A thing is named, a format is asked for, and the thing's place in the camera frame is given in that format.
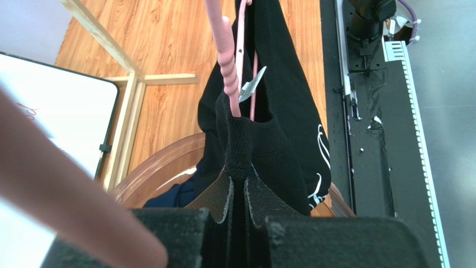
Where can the wooden clothes rack frame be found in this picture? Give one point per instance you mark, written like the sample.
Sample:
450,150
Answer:
134,86

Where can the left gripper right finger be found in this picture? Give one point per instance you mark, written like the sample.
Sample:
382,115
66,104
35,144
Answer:
279,236

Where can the transparent brown plastic basin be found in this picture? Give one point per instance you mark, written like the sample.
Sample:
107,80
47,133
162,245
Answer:
172,165

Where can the whiteboard with red writing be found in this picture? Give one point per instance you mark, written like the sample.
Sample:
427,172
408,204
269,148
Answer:
75,112

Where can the navy blue garment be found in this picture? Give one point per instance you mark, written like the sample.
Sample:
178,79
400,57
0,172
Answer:
180,195

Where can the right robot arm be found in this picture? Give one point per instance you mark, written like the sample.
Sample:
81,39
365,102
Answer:
368,18

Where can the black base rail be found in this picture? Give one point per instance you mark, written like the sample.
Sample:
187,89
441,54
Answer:
379,158

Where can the black floral t-shirt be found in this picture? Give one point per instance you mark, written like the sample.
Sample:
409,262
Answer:
285,144

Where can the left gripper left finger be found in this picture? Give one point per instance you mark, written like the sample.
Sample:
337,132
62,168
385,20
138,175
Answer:
196,236

